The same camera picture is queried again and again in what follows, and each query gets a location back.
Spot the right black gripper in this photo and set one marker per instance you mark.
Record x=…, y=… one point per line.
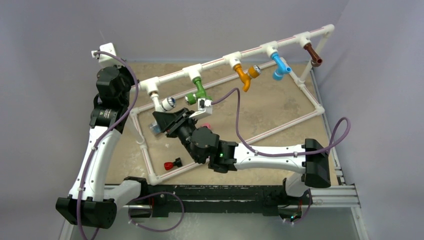
x=170, y=122

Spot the white faucet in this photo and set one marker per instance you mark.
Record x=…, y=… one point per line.
x=165, y=105

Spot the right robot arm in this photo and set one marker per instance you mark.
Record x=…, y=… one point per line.
x=309, y=162

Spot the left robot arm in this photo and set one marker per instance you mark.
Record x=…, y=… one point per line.
x=88, y=203

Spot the green faucet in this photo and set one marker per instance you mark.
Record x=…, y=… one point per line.
x=191, y=98

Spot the pink faucet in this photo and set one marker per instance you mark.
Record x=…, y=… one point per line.
x=207, y=125

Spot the orange faucet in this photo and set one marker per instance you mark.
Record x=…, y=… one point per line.
x=246, y=77

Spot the blue faucet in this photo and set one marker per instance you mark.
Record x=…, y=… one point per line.
x=282, y=69

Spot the brown faucet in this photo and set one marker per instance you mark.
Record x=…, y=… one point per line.
x=315, y=59

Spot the white PVC pipe frame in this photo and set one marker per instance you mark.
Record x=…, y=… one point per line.
x=317, y=38

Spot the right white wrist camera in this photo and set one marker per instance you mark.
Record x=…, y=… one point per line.
x=204, y=109

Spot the black aluminium base frame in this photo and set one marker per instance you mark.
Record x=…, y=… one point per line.
x=267, y=200

